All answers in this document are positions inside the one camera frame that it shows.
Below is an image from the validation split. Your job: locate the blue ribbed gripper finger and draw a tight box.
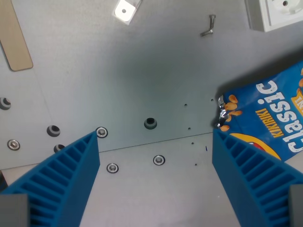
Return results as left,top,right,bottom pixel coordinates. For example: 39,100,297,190
0,131,101,227
212,129,303,227

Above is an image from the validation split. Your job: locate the silver countersunk screw with washer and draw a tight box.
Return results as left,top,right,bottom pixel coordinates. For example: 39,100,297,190
95,126,109,139
7,139,21,151
106,162,119,174
152,155,166,166

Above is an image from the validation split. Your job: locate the blue Classic peanut snack bag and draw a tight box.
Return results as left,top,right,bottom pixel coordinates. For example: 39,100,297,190
214,60,303,164

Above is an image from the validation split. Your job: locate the light wooden board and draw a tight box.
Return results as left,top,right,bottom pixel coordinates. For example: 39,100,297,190
0,0,34,72

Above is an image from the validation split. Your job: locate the white power socket box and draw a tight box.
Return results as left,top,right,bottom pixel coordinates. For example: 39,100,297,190
245,0,303,33

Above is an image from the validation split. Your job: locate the white square mounting bracket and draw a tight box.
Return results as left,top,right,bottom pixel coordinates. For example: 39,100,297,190
114,0,143,23

